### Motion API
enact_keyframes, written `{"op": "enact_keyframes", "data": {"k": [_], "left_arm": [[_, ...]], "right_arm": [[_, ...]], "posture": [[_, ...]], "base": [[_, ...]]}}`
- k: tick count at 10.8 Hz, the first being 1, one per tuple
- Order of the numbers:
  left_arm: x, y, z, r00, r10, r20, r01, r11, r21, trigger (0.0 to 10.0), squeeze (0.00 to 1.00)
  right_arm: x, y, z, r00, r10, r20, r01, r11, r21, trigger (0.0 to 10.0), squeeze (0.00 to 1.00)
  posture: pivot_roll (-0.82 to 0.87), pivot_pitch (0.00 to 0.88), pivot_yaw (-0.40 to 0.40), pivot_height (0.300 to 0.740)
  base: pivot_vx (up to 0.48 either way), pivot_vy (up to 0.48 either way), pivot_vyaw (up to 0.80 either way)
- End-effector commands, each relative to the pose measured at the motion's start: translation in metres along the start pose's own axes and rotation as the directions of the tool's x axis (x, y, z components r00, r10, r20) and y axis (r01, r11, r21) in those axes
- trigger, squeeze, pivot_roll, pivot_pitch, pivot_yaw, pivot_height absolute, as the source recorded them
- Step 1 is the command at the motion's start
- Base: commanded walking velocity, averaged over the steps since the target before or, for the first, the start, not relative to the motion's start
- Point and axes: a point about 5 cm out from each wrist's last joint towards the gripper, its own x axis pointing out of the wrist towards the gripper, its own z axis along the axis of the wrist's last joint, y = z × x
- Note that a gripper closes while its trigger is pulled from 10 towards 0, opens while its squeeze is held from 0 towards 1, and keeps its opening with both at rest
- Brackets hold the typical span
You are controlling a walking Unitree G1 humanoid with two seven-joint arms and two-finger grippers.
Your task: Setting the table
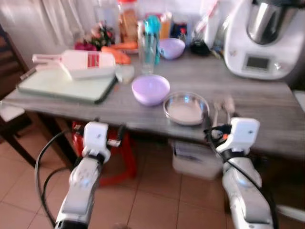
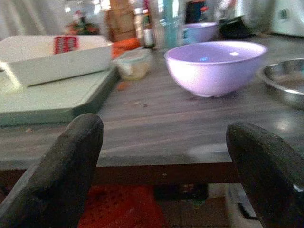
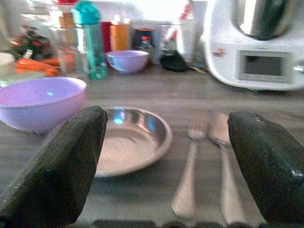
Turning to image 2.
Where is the small christmas decoration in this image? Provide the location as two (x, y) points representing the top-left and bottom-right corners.
(65, 10), (100, 36)

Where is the large purple bowl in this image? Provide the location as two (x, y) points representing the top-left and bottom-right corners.
(163, 40), (269, 98)

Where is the white rectangular baking dish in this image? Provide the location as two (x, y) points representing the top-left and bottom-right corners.
(0, 35), (114, 88)

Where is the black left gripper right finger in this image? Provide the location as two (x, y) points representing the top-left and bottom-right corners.
(225, 121), (304, 228)

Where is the stainless steel bowl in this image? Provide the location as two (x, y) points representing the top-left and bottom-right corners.
(257, 58), (304, 110)

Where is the white kitchen appliance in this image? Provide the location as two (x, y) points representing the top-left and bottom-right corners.
(237, 0), (304, 38)

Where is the small lidded glass container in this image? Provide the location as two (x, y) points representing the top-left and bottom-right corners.
(113, 48), (154, 81)

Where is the brown spice bottle white label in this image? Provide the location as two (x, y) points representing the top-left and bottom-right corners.
(142, 14), (156, 48)

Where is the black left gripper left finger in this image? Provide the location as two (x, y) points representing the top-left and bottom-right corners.
(0, 113), (105, 228)

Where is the black rounded object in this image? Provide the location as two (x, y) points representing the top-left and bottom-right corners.
(218, 18), (252, 40)

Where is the brown cardboard box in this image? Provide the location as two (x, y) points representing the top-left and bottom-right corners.
(104, 0), (137, 42)

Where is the pale green tray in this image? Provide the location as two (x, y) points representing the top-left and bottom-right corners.
(0, 67), (119, 126)

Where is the purple bowl with label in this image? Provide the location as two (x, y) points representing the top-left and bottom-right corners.
(182, 21), (219, 45)

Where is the clear drinking glass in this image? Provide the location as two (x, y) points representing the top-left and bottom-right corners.
(151, 0), (167, 49)

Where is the orange cloth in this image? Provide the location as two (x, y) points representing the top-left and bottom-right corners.
(111, 38), (141, 59)

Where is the teal water bottle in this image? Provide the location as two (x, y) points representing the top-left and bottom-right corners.
(163, 0), (185, 48)

